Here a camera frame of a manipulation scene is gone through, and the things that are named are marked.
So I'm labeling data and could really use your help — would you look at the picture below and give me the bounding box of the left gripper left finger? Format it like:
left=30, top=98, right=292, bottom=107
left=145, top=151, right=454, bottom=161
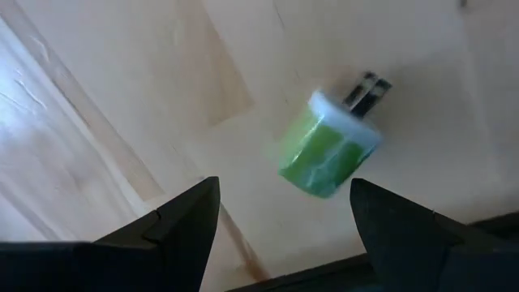
left=0, top=175, right=221, bottom=292

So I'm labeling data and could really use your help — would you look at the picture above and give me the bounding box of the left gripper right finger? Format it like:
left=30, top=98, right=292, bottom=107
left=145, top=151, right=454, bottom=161
left=350, top=177, right=519, bottom=292

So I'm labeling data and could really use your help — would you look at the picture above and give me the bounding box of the green USB wall charger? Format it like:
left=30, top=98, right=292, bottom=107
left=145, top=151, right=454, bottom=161
left=277, top=71, right=393, bottom=200

